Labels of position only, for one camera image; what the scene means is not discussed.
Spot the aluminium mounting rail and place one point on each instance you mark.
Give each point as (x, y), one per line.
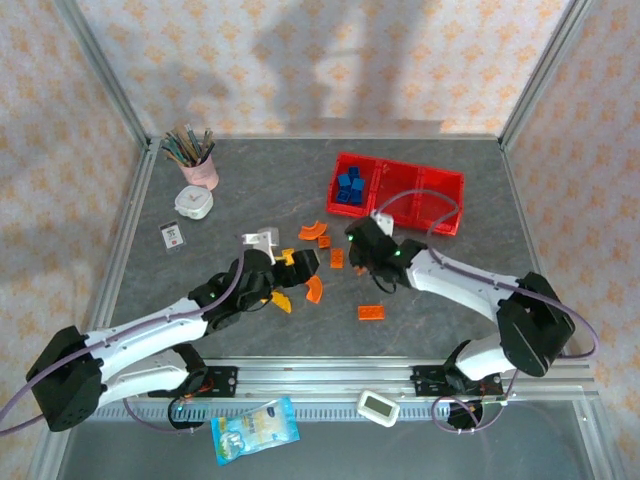
(325, 377)

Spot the small orange lego piece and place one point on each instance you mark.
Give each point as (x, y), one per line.
(359, 272)

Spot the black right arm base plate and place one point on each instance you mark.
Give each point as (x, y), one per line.
(430, 382)

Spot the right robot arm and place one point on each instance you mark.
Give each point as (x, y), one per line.
(490, 310)

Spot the pink pen cup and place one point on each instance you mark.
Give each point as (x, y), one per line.
(201, 172)

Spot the white digital timer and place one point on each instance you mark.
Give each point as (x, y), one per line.
(378, 408)

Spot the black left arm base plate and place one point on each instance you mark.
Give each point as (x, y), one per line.
(220, 381)

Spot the orange curved lego piece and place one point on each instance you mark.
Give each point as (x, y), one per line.
(312, 231)
(315, 290)

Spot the dark pen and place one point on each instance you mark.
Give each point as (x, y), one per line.
(192, 142)
(207, 144)
(176, 147)

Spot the yellow two-stud lego brick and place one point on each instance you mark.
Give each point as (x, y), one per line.
(287, 256)

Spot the small orange square lego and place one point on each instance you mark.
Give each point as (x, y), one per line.
(325, 241)

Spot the aluminium frame post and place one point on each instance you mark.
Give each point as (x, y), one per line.
(547, 70)
(102, 75)

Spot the orange lego plate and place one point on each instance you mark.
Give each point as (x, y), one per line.
(371, 312)

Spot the aluminium side rail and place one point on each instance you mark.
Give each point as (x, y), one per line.
(125, 240)

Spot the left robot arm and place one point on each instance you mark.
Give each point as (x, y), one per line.
(130, 345)

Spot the blue lego brick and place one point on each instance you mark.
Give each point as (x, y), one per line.
(356, 198)
(357, 185)
(344, 180)
(355, 172)
(343, 196)

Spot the yellow sloped lego piece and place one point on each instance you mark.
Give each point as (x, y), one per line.
(281, 302)

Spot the orange six-stud lego brick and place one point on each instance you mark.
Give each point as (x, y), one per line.
(337, 258)

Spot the blue and white snack packet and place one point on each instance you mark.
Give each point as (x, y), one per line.
(255, 430)

